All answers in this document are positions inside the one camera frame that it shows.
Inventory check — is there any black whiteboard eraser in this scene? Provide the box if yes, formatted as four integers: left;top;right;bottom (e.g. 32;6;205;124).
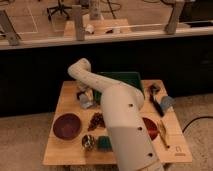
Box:
76;91;86;100

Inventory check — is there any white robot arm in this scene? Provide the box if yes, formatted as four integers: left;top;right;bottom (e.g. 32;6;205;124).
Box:
68;58;164;171

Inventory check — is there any purple bowl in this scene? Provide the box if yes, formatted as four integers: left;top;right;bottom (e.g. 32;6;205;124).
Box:
53;113;81;140

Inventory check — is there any red bowl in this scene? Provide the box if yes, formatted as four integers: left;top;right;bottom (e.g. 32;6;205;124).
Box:
143;118;158;140

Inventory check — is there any green plastic tray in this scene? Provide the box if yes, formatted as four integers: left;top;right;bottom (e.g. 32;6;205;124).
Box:
94;72;145;107

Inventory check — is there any crumpled grey cloth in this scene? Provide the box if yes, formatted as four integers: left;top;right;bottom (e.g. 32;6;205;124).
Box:
79;95;97;109

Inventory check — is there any bunch of dark grapes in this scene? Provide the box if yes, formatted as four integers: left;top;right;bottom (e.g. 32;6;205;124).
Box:
88;113;105;131

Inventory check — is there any black brush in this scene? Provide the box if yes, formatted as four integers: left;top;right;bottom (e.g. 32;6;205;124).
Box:
149;83;164;117

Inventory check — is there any wooden table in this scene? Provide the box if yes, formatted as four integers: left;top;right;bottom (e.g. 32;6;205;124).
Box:
43;80;192;165

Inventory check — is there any green sponge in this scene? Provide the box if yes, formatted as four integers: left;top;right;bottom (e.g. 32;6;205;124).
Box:
97;136;112;151

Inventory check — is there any small metal cup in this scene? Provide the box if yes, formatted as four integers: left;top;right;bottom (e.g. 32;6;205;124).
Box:
82;135;95;150

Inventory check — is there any blue cloth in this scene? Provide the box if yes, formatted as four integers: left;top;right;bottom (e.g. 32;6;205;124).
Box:
160;96;174;112

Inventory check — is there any wooden spoon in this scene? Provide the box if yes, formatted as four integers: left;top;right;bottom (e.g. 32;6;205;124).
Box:
157;121;170;149

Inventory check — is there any black office chair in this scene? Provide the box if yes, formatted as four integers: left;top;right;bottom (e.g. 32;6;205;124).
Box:
46;0;71;21

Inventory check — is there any black cable on floor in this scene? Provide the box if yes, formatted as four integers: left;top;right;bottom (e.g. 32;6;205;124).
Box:
182;115;213;133

